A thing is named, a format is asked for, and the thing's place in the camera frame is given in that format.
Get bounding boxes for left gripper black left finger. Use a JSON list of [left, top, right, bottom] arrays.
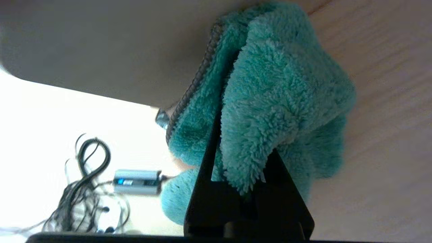
[[183, 108, 248, 237]]

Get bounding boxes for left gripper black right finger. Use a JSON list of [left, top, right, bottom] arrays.
[[248, 148, 315, 239]]

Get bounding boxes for green cloth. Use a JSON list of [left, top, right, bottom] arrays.
[[160, 2, 357, 226]]

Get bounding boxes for silver power adapter box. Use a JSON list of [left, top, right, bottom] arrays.
[[113, 169, 163, 196]]

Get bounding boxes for coiled black floor cable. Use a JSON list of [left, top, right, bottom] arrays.
[[43, 133, 131, 234]]

